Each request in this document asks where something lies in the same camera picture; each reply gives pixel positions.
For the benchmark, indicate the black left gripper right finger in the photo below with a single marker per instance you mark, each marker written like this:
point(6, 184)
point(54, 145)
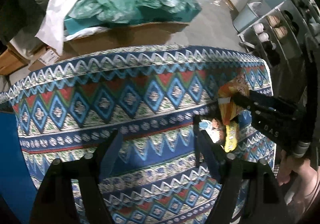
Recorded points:
point(249, 191)

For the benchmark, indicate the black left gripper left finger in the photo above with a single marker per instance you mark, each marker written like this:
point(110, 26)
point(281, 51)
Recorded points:
point(54, 201)

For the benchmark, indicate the orange black snack bag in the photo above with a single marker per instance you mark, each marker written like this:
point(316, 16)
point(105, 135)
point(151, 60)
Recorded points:
point(223, 128)

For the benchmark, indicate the person's right hand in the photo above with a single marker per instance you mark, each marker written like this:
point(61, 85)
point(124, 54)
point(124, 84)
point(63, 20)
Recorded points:
point(308, 177)

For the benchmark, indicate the blue cardboard box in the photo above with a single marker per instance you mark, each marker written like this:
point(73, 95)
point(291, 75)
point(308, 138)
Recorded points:
point(17, 188)

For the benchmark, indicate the metal shoe rack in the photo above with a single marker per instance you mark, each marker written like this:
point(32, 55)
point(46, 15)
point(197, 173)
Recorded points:
point(281, 34)

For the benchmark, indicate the patterned blue blanket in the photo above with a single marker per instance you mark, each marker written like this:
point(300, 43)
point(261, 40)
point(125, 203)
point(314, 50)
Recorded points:
point(150, 94)

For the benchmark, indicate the brown cardboard box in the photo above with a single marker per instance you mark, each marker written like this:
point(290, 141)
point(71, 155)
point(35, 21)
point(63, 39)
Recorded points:
point(136, 35)

